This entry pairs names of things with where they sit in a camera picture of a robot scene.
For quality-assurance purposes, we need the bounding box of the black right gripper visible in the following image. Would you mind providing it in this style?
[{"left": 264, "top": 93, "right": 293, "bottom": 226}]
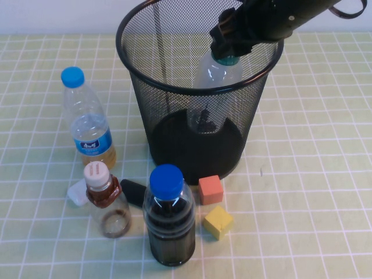
[{"left": 209, "top": 0, "right": 309, "bottom": 59}]

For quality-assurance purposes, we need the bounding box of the clear bottle with pagoda label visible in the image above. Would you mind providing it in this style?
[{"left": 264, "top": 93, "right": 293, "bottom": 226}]
[{"left": 185, "top": 51, "right": 244, "bottom": 134}]

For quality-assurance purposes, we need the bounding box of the small bottle with brown label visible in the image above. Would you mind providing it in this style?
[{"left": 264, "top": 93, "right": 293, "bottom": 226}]
[{"left": 83, "top": 161, "right": 132, "bottom": 239}]

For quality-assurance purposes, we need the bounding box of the black mesh wastebasket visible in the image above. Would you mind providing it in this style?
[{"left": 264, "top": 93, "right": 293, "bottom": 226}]
[{"left": 115, "top": 0, "right": 284, "bottom": 187}]

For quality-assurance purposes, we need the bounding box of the orange cube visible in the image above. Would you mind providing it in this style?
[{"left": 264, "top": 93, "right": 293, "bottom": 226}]
[{"left": 198, "top": 174, "right": 224, "bottom": 206}]

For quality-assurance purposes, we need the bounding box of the clear bottle with yellow liquid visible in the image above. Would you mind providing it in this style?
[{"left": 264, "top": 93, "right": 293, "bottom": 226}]
[{"left": 60, "top": 66, "right": 117, "bottom": 171}]

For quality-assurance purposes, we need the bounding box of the black oblong case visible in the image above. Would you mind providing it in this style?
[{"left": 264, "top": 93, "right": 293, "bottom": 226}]
[{"left": 120, "top": 178, "right": 148, "bottom": 209}]

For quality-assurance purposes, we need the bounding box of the yellow cube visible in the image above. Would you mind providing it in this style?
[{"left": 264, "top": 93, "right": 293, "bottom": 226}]
[{"left": 202, "top": 205, "right": 235, "bottom": 241}]

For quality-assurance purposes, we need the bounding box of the dark liquid bottle, blue cap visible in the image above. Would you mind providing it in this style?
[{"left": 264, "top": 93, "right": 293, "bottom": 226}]
[{"left": 142, "top": 163, "right": 197, "bottom": 267}]

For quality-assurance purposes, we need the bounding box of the green checked tablecloth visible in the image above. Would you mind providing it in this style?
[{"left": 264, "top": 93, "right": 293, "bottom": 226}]
[{"left": 0, "top": 31, "right": 372, "bottom": 279}]

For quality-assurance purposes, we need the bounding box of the white earbud case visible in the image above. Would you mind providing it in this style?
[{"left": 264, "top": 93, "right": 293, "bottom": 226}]
[{"left": 67, "top": 178, "right": 90, "bottom": 207}]

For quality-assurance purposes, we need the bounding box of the black looped cable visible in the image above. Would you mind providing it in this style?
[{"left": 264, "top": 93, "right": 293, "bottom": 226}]
[{"left": 328, "top": 0, "right": 367, "bottom": 19}]

